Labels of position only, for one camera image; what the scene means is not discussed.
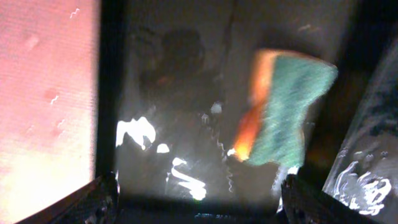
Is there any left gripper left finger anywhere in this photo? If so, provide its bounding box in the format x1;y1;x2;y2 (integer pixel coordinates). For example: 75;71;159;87
17;172;119;224

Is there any black round tray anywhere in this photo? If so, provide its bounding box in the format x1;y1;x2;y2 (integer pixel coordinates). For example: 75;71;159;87
323;40;397;223

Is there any green and yellow sponge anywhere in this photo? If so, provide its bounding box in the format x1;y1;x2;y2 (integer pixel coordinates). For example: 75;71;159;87
232;49;338;168

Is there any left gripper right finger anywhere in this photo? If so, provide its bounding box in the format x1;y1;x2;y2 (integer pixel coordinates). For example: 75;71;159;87
281;174;378;224

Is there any black rectangular tray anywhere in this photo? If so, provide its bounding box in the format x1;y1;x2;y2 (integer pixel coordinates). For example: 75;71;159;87
96;1;397;223

